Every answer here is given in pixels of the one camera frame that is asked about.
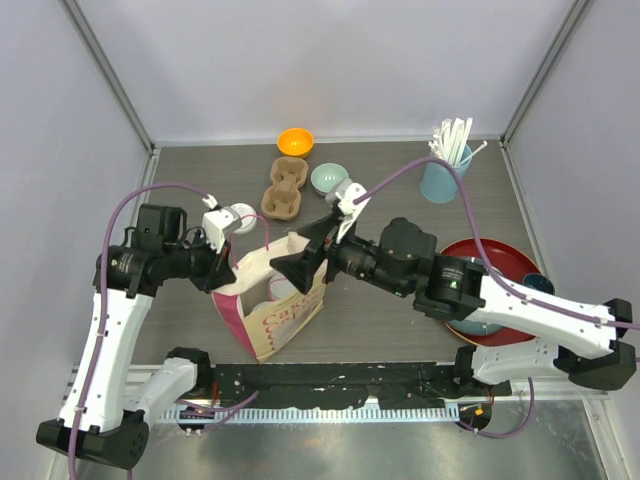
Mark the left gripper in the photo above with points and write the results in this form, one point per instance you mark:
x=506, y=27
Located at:
x=219, y=272

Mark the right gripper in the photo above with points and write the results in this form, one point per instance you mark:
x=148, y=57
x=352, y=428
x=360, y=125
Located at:
x=300, y=268

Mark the white cup lid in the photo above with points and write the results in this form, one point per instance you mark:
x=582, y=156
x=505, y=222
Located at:
x=248, y=218
x=261, y=306
x=279, y=287

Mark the pink paper gift bag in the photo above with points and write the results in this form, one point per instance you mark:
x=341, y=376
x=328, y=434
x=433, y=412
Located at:
x=267, y=331

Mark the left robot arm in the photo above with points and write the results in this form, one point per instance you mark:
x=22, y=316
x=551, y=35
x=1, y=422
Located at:
x=99, y=422

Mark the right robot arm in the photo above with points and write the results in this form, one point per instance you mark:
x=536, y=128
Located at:
x=572, y=340

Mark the cardboard cup carrier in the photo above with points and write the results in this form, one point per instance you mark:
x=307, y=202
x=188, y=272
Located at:
x=282, y=200

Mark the light green bowl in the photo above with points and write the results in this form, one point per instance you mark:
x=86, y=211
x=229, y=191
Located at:
x=326, y=176

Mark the orange bowl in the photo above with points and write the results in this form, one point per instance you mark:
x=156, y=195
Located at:
x=295, y=142

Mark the blue straw holder cup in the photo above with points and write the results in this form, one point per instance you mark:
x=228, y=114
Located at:
x=437, y=185

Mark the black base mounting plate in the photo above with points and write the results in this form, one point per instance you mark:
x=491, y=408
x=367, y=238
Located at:
x=338, y=386

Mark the blue plate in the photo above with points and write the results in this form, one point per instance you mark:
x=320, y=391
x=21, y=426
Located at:
x=470, y=328

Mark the white wrapped straws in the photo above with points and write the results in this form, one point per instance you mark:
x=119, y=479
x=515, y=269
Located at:
x=449, y=141

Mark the red round tray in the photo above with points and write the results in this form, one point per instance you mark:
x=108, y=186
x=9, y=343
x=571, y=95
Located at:
x=514, y=264

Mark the dark blue mug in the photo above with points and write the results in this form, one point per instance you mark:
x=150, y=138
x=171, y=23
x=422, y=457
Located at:
x=539, y=282

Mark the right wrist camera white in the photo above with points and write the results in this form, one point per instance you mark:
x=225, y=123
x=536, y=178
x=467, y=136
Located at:
x=349, y=198

